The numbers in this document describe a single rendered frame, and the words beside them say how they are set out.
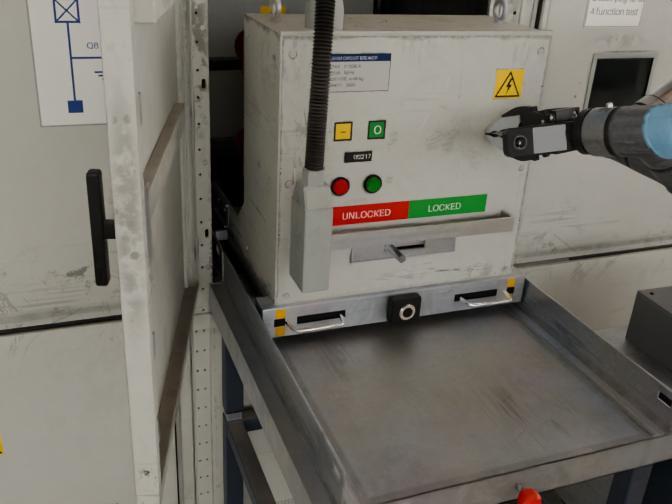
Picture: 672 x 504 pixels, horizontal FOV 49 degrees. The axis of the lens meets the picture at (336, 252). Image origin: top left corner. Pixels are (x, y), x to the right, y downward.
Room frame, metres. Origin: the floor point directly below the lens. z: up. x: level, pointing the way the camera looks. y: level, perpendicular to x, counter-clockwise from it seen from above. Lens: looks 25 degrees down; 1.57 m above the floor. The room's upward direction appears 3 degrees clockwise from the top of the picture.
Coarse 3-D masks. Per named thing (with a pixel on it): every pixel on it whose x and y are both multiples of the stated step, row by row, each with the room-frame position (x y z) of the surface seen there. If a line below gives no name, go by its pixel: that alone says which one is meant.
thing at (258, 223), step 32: (256, 32) 1.26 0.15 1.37; (288, 32) 1.14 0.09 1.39; (352, 32) 1.18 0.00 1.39; (384, 32) 1.20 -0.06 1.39; (416, 32) 1.22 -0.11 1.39; (448, 32) 1.24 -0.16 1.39; (480, 32) 1.26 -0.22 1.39; (512, 32) 1.29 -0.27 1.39; (544, 32) 1.31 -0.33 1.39; (256, 64) 1.26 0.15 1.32; (256, 96) 1.26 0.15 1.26; (256, 128) 1.26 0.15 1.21; (256, 160) 1.26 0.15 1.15; (256, 192) 1.26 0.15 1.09; (256, 224) 1.25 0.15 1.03; (256, 256) 1.25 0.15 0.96
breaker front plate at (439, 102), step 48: (288, 48) 1.14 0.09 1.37; (336, 48) 1.17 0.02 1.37; (384, 48) 1.20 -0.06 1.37; (432, 48) 1.23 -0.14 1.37; (480, 48) 1.27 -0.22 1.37; (528, 48) 1.30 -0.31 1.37; (288, 96) 1.14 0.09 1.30; (336, 96) 1.17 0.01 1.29; (384, 96) 1.20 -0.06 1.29; (432, 96) 1.24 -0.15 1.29; (480, 96) 1.27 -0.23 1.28; (528, 96) 1.31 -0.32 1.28; (288, 144) 1.14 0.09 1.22; (336, 144) 1.17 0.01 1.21; (384, 144) 1.21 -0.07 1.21; (432, 144) 1.24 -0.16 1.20; (480, 144) 1.28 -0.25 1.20; (288, 192) 1.14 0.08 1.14; (384, 192) 1.21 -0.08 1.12; (432, 192) 1.24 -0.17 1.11; (480, 192) 1.28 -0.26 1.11; (288, 240) 1.14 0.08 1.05; (432, 240) 1.25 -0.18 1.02; (480, 240) 1.29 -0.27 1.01; (288, 288) 1.14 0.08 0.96; (336, 288) 1.18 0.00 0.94; (384, 288) 1.21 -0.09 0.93
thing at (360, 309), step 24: (408, 288) 1.23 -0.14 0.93; (432, 288) 1.24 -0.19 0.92; (456, 288) 1.26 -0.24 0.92; (480, 288) 1.28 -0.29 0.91; (264, 312) 1.12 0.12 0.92; (312, 312) 1.15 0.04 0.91; (336, 312) 1.17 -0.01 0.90; (360, 312) 1.18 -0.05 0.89; (384, 312) 1.20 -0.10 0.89; (432, 312) 1.24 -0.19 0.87
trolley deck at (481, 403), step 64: (448, 320) 1.26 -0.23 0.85; (512, 320) 1.27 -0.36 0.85; (256, 384) 1.00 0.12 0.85; (320, 384) 1.02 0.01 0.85; (384, 384) 1.03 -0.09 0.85; (448, 384) 1.04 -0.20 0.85; (512, 384) 1.05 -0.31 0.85; (576, 384) 1.06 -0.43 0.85; (384, 448) 0.87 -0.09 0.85; (448, 448) 0.87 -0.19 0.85; (512, 448) 0.88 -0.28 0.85; (576, 448) 0.89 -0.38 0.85; (640, 448) 0.92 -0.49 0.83
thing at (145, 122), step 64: (128, 0) 0.73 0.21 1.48; (128, 64) 0.73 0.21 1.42; (192, 64) 1.33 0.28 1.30; (128, 128) 0.72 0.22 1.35; (192, 128) 1.34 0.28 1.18; (128, 192) 0.72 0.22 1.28; (192, 192) 1.34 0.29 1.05; (128, 256) 0.72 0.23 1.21; (128, 320) 0.72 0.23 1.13; (192, 320) 1.20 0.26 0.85; (128, 384) 0.72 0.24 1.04
